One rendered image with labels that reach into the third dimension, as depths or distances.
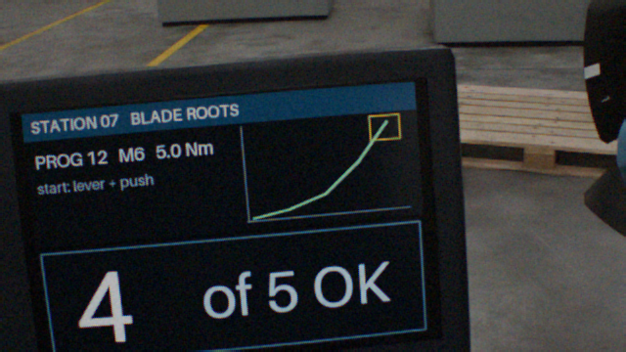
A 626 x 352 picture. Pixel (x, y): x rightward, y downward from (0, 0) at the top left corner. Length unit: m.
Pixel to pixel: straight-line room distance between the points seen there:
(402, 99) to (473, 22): 6.11
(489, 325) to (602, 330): 0.35
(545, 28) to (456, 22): 0.73
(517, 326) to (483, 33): 4.21
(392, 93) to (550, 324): 2.24
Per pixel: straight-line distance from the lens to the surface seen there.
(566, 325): 2.54
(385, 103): 0.32
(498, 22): 6.45
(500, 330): 2.48
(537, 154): 3.70
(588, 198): 0.95
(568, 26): 6.55
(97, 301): 0.33
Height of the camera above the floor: 1.32
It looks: 21 degrees down
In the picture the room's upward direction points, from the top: 3 degrees counter-clockwise
